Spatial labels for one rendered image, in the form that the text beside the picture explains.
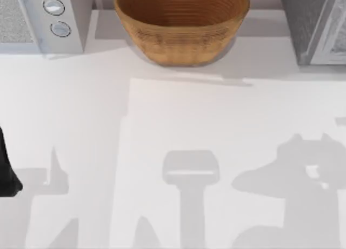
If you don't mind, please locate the brown wicker basket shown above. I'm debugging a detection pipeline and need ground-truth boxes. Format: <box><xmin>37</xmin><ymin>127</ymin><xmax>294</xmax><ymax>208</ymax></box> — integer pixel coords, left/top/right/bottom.
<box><xmin>114</xmin><ymin>0</ymin><xmax>251</xmax><ymax>68</ymax></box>

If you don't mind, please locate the pale microwave oven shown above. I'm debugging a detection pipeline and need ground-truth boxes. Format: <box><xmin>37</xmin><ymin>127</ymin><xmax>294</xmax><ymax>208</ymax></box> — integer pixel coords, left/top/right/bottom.
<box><xmin>0</xmin><ymin>0</ymin><xmax>94</xmax><ymax>55</ymax></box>

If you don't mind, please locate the round microwave knob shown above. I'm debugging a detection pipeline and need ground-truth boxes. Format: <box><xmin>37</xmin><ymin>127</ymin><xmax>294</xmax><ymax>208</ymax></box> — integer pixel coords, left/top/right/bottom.
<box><xmin>43</xmin><ymin>0</ymin><xmax>66</xmax><ymax>16</ymax></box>
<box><xmin>50</xmin><ymin>21</ymin><xmax>72</xmax><ymax>38</ymax></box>

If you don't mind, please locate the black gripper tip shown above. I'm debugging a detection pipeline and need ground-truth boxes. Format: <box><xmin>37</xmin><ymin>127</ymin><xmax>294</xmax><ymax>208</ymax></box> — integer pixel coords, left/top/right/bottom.
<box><xmin>0</xmin><ymin>127</ymin><xmax>23</xmax><ymax>198</ymax></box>

